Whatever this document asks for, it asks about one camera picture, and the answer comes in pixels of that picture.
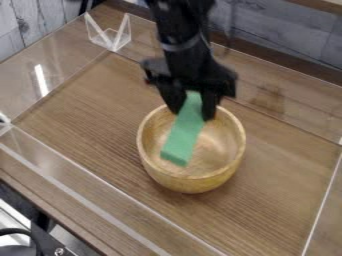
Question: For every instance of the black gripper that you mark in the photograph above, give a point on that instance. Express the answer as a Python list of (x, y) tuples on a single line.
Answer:
[(187, 68)]

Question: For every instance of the green rectangular block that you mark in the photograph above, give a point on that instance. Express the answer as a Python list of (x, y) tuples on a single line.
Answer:
[(185, 131)]

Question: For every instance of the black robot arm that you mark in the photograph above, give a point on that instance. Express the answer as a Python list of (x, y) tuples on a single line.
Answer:
[(181, 19)]

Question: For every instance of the wooden bowl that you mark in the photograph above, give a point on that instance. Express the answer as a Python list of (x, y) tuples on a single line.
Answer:
[(217, 152)]

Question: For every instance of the clear acrylic corner bracket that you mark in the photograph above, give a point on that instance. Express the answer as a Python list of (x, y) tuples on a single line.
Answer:
[(110, 39)]

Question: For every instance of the black metal table bracket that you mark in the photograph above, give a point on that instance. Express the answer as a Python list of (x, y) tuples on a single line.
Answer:
[(42, 226)]

